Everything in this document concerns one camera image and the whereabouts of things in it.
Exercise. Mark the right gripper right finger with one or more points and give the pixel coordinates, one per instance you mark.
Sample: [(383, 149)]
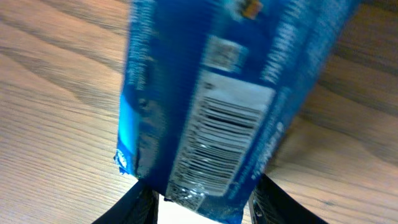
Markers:
[(269, 204)]

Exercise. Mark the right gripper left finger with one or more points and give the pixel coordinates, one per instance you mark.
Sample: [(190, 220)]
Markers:
[(140, 205)]

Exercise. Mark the blue Oreo cookie pack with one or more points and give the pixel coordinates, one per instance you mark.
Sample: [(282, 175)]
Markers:
[(209, 89)]

